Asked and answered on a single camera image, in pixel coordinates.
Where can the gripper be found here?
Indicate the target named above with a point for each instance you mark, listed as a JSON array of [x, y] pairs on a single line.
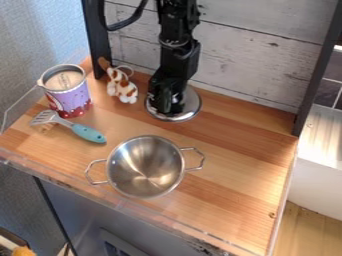
[[167, 93]]

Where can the silver lid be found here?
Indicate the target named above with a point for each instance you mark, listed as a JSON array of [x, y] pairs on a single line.
[[192, 103]]

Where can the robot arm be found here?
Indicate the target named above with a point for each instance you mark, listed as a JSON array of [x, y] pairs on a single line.
[[178, 40]]

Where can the silver pot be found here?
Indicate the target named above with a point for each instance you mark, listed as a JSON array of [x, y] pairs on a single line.
[[144, 166]]

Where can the white and brown plush dog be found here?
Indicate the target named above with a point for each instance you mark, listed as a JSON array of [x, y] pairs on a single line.
[[121, 85]]

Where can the purple and red can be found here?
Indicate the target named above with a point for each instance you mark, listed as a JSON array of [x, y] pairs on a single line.
[[69, 96]]

